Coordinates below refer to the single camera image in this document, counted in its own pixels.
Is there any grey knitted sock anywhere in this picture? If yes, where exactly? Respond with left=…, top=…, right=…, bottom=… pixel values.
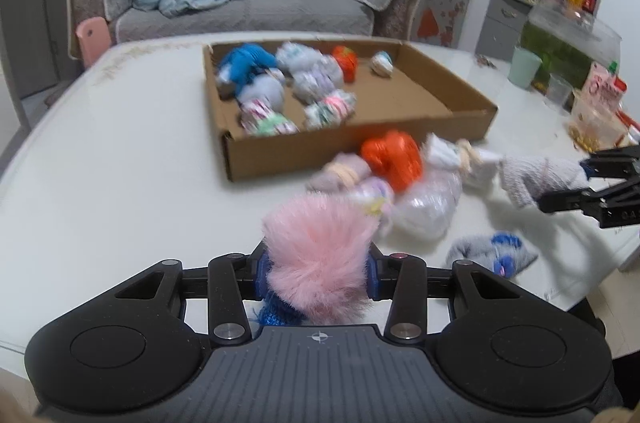
left=499, top=156, right=588, bottom=208

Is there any clear plastic bundle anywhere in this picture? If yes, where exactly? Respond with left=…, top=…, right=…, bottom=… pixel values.
left=349, top=169, right=464, bottom=241

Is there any pink fluffy sock bundle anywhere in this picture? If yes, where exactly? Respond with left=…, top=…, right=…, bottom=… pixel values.
left=258, top=193, right=378, bottom=327

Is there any grey sock with blue flower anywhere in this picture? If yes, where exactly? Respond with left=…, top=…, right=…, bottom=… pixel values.
left=446, top=232, right=538, bottom=279

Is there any white sock bundle with band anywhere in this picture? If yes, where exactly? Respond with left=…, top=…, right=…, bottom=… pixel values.
left=420, top=134, right=504, bottom=189

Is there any lilac sock bundle with band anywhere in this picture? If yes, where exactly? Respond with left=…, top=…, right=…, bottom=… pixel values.
left=306, top=153, right=372, bottom=193

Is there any white pink green sock bundle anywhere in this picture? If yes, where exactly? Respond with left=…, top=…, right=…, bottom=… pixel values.
left=240, top=99, right=298, bottom=137

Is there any orange sock bundle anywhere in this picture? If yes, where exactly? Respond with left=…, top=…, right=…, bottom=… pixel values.
left=332, top=45, right=358, bottom=84
left=360, top=130, right=423, bottom=193

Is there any snack container with nuts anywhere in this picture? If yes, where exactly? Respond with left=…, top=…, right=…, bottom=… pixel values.
left=566, top=90, right=629, bottom=153

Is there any clear plastic cup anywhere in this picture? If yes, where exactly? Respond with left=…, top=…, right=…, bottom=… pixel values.
left=544, top=74, right=573, bottom=110

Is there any glass fish tank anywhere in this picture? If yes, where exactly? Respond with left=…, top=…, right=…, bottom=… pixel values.
left=518, top=0, right=622, bottom=92

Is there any green plastic cup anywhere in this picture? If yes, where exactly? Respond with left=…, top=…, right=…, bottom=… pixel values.
left=508, top=46, right=542, bottom=89

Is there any striped pink white sock bundle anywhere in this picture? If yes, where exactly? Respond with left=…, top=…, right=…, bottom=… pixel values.
left=304, top=89, right=357, bottom=130

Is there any brown cardboard box tray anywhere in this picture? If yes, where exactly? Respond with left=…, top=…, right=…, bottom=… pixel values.
left=203, top=38, right=498, bottom=181

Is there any white purple sock bundle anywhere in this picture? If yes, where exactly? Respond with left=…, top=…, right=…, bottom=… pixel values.
left=292, top=70, right=344, bottom=104

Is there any small white sock ball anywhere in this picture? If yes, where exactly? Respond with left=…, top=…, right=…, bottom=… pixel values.
left=370, top=51, right=394, bottom=78

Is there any light blue sock bundle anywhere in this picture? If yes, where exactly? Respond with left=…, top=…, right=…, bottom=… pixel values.
left=236, top=74, right=285, bottom=112

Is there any white teal fuzzy sock bundle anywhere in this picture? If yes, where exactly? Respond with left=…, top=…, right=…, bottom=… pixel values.
left=274, top=42, right=326, bottom=74

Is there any pink plastic chair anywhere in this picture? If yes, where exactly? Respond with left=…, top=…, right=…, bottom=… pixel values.
left=76, top=16, right=112, bottom=68

